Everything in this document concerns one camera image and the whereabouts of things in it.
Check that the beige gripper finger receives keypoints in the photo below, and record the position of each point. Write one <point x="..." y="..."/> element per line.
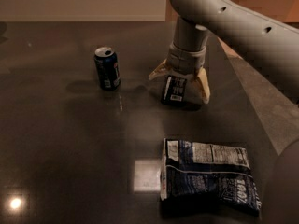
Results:
<point x="162" y="69"/>
<point x="200" y="82"/>

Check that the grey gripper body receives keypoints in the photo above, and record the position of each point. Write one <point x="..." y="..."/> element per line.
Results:
<point x="186" y="61"/>

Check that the black rxbar chocolate wrapper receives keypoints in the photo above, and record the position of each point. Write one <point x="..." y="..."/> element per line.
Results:
<point x="173" y="90"/>

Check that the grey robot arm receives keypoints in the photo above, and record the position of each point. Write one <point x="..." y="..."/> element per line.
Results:
<point x="271" y="48"/>

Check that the dark blue soda can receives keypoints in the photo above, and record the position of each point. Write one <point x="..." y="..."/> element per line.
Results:
<point x="106" y="62"/>

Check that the blue and white chip bag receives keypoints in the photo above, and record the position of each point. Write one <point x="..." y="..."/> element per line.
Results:
<point x="193" y="172"/>

